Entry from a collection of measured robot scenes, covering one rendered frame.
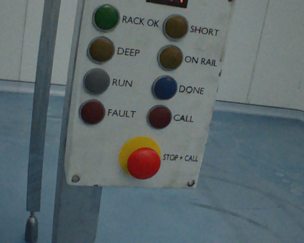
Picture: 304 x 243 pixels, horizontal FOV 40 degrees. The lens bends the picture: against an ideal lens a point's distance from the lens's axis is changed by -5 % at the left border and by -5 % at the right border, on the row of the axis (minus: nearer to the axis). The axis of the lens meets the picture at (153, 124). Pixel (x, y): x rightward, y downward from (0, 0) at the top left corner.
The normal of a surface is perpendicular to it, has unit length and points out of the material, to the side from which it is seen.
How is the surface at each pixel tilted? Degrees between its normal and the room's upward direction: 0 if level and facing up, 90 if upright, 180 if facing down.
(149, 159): 85
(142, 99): 90
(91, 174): 90
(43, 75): 90
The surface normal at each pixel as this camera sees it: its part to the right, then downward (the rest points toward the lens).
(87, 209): 0.27, 0.35
